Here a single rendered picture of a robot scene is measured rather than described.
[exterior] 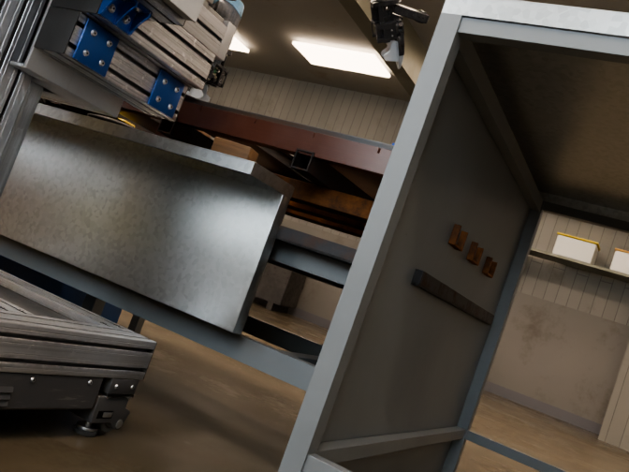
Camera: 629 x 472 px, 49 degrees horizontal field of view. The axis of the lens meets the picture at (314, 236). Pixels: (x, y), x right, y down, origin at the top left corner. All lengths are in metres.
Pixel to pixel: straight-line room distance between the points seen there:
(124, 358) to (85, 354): 0.12
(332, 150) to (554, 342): 7.39
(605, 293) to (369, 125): 3.99
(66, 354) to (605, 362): 7.84
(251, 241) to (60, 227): 0.62
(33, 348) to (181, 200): 0.62
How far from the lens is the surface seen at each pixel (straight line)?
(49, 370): 1.42
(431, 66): 1.28
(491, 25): 1.29
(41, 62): 1.53
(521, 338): 8.95
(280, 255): 1.73
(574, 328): 8.89
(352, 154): 1.65
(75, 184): 2.06
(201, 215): 1.75
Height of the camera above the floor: 0.46
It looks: 4 degrees up
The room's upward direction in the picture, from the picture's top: 20 degrees clockwise
